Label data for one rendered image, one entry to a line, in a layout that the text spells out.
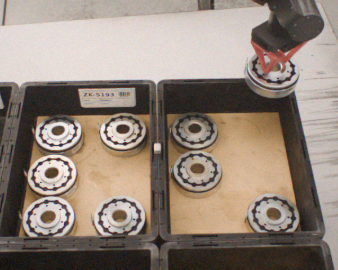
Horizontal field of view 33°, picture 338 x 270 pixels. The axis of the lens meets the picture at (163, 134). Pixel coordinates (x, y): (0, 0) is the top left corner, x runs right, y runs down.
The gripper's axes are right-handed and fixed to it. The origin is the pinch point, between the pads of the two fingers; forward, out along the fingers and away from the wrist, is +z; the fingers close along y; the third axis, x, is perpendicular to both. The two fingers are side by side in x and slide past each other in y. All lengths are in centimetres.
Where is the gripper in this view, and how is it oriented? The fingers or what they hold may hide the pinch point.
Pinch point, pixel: (274, 63)
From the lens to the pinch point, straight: 112.2
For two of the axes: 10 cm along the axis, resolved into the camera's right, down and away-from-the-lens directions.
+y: 7.8, -4.8, 4.0
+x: -6.2, -6.1, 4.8
